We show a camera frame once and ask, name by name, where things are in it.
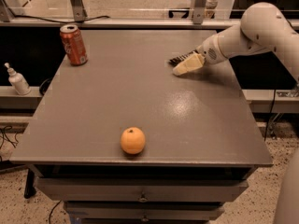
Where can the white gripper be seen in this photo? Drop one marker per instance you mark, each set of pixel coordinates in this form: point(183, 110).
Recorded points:
point(209, 51)

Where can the black rxbar chocolate wrapper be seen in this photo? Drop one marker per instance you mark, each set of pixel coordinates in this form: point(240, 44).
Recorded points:
point(180, 59)

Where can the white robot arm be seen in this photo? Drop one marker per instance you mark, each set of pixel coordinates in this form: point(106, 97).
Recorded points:
point(262, 28)

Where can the orange fruit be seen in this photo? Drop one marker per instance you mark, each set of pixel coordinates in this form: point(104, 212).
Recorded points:
point(133, 140)

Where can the grey drawer cabinet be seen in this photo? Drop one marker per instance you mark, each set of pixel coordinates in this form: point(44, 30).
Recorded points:
point(197, 127)

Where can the red soda can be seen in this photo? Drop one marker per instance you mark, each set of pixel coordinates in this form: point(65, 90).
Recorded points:
point(73, 44)

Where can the white pump bottle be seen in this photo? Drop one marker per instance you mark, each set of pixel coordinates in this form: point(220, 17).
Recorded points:
point(17, 81)

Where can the drawer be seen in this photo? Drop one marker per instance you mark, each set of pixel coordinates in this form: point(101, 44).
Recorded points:
point(144, 211)
point(141, 190)

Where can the top drawer front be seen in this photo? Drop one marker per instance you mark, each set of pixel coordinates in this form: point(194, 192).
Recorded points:
point(141, 190)

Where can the right metal bracket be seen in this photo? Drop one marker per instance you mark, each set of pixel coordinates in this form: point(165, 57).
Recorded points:
point(198, 11)

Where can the metal bracket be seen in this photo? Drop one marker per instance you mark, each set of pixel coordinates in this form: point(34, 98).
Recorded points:
point(198, 11)
point(79, 12)

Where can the left metal bracket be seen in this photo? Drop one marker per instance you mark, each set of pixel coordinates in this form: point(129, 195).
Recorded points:
point(79, 12)

